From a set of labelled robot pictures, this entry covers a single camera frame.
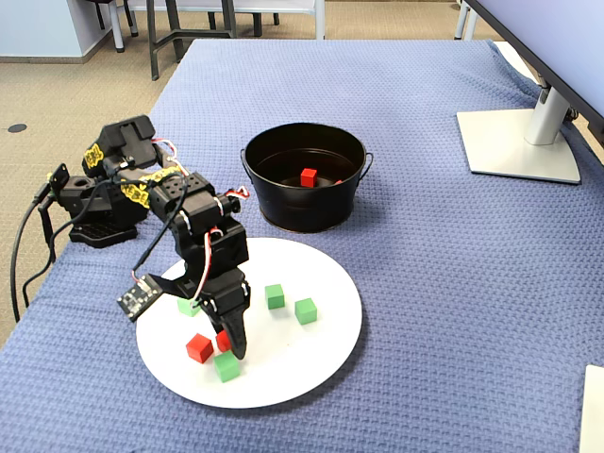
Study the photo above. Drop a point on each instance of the white table light blue top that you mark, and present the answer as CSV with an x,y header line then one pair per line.
x,y
320,23

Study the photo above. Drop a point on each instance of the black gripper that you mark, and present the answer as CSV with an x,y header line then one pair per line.
x,y
226,296

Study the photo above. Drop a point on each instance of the dark grey table frame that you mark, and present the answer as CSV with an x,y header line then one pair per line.
x,y
153,52

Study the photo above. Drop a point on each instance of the computer monitor screen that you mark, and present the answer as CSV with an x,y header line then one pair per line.
x,y
566,38

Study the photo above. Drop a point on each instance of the white table leg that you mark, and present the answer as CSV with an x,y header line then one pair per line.
x,y
119,35

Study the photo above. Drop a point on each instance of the white flat board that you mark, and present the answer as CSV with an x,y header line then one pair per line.
x,y
594,415

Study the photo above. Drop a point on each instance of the green cube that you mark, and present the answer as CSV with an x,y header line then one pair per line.
x,y
226,367
274,297
188,309
306,311

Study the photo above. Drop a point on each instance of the bare wrist camera circuit board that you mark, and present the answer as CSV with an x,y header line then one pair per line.
x,y
138,298

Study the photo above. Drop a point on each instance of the black chair legs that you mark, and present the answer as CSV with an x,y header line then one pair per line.
x,y
133,26

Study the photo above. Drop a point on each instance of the white round plate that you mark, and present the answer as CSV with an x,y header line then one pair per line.
x,y
292,358

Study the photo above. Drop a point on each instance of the black round floor cover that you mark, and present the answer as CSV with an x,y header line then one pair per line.
x,y
17,128

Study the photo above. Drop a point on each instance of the white metal furniture leg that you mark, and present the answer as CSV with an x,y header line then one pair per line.
x,y
464,23

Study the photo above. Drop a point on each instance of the silver monitor stand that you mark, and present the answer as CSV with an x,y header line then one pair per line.
x,y
509,151

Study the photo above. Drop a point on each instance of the black metal bucket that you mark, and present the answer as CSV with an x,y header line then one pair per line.
x,y
302,212

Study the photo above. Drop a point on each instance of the blue woven table cloth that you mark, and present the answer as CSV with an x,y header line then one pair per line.
x,y
424,283

